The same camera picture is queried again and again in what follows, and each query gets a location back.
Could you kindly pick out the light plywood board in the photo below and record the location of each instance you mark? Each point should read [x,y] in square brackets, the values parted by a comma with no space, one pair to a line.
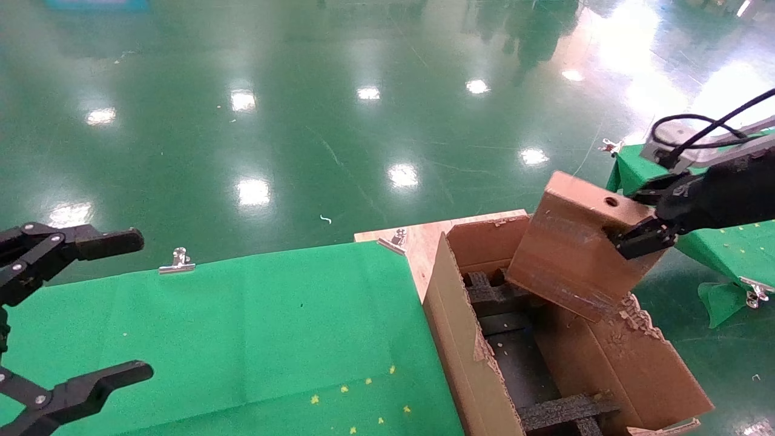
[418,248]

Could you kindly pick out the large open cardboard carton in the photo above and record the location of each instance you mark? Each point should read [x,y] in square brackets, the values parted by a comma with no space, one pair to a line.
[460,339]

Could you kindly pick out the small green table cloth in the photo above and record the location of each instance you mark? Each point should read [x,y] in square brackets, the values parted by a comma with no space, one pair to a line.
[726,248]

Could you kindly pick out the silver metal binder clip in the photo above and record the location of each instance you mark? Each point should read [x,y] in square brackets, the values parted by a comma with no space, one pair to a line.
[754,293]
[611,146]
[177,265]
[393,243]

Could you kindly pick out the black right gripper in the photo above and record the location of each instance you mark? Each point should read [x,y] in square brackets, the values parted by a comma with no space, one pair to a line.
[726,197]

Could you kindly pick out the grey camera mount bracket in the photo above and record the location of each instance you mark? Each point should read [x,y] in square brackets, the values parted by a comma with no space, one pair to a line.
[738,148]

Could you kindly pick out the small brown cardboard box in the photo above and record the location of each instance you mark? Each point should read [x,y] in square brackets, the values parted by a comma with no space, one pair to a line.
[563,254]

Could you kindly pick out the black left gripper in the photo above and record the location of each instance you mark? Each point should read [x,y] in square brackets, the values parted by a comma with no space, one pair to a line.
[3,330]

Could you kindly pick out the black foam cross insert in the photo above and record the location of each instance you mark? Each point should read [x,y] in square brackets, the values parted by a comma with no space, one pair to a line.
[484,290]

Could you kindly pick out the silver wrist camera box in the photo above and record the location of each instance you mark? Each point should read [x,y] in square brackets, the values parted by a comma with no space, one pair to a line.
[672,134]

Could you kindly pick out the large green table cloth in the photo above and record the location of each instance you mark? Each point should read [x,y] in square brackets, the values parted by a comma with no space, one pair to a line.
[242,327]

